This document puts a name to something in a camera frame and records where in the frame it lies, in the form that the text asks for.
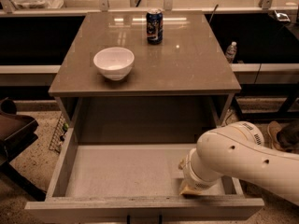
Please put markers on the black metal stand leg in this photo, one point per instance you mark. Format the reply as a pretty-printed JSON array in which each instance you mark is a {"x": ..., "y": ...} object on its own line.
[{"x": 37, "y": 193}]

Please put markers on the tan shoe far right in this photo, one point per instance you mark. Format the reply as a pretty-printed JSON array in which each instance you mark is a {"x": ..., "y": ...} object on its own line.
[{"x": 272, "y": 129}]

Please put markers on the blue soda can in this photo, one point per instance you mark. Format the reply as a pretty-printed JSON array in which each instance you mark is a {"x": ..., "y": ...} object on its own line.
[{"x": 154, "y": 19}]

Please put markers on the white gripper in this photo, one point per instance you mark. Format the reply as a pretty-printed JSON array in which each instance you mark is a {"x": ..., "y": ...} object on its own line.
[{"x": 193, "y": 177}]

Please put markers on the grey top drawer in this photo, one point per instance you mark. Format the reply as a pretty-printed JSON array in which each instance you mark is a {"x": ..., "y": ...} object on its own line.
[{"x": 120, "y": 161}]

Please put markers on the grey drawer cabinet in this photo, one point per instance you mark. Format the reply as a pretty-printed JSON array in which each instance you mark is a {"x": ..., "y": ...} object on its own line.
[{"x": 175, "y": 91}]

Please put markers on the white bowl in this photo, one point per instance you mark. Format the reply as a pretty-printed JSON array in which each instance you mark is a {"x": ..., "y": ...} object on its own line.
[{"x": 114, "y": 63}]

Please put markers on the person's trousered leg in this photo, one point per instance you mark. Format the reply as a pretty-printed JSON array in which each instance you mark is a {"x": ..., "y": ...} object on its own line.
[{"x": 288, "y": 136}]

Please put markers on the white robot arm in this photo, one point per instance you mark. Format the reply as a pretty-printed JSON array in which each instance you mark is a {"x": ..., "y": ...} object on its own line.
[{"x": 237, "y": 150}]

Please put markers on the clear plastic water bottle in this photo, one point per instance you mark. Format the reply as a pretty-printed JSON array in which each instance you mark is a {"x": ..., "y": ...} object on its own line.
[{"x": 231, "y": 52}]

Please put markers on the wire basket with items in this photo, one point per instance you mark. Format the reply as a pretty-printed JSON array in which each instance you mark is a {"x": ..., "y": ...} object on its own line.
[{"x": 59, "y": 135}]

